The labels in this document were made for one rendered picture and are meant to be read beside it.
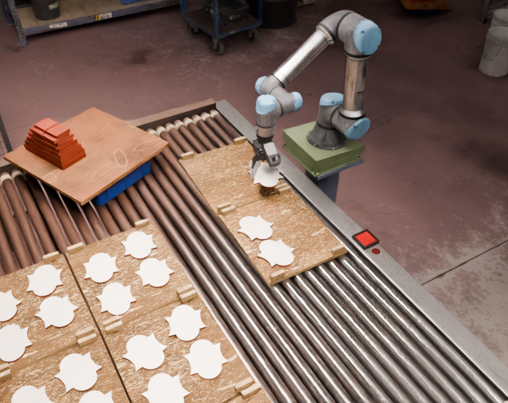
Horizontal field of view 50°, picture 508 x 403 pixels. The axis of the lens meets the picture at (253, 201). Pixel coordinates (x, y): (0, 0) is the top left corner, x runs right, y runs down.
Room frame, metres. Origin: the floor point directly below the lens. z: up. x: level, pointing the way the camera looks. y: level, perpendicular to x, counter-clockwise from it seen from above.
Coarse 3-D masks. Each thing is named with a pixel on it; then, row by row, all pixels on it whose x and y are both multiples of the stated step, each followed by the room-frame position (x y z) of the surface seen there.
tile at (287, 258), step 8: (280, 240) 1.49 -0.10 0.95; (264, 248) 1.45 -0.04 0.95; (272, 248) 1.45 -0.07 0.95; (280, 248) 1.45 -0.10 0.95; (288, 248) 1.45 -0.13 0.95; (264, 256) 1.41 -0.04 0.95; (272, 256) 1.41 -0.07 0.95; (280, 256) 1.41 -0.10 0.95; (288, 256) 1.41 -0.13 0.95; (272, 264) 1.37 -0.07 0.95; (280, 264) 1.37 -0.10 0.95; (288, 264) 1.37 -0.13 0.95
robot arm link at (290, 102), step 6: (276, 90) 1.90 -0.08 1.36; (282, 90) 1.89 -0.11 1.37; (276, 96) 1.87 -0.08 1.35; (282, 96) 1.85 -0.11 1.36; (288, 96) 1.85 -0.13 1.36; (294, 96) 1.86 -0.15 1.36; (300, 96) 1.87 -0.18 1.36; (282, 102) 1.82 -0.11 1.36; (288, 102) 1.83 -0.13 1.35; (294, 102) 1.84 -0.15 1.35; (300, 102) 1.85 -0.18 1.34; (282, 108) 1.80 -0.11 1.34; (288, 108) 1.82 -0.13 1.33; (294, 108) 1.83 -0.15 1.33; (300, 108) 1.85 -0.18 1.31; (282, 114) 1.80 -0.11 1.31
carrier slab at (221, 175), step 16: (240, 144) 2.13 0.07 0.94; (192, 160) 2.01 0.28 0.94; (208, 160) 2.01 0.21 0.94; (224, 160) 2.01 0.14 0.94; (240, 160) 2.01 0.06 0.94; (192, 176) 1.89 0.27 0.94; (208, 176) 1.89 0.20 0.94; (224, 176) 1.89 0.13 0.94; (240, 176) 1.89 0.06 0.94; (208, 192) 1.78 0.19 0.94; (224, 192) 1.78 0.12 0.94; (240, 192) 1.78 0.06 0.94; (256, 192) 1.79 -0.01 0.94; (272, 192) 1.79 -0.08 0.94
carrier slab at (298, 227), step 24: (240, 216) 1.63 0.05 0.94; (264, 216) 1.64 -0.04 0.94; (288, 216) 1.64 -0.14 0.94; (312, 216) 1.64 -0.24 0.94; (240, 240) 1.50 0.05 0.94; (288, 240) 1.50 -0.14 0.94; (312, 240) 1.50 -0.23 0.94; (336, 240) 1.50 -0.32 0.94; (264, 264) 1.37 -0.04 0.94; (312, 264) 1.38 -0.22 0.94
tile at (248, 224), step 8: (248, 216) 1.62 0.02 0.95; (240, 224) 1.58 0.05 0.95; (248, 224) 1.58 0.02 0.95; (256, 224) 1.58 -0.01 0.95; (264, 224) 1.58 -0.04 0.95; (272, 224) 1.58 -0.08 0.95; (240, 232) 1.53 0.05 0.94; (248, 232) 1.53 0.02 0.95; (256, 232) 1.53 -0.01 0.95; (264, 232) 1.53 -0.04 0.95; (272, 232) 1.53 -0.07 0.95; (264, 240) 1.50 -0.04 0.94
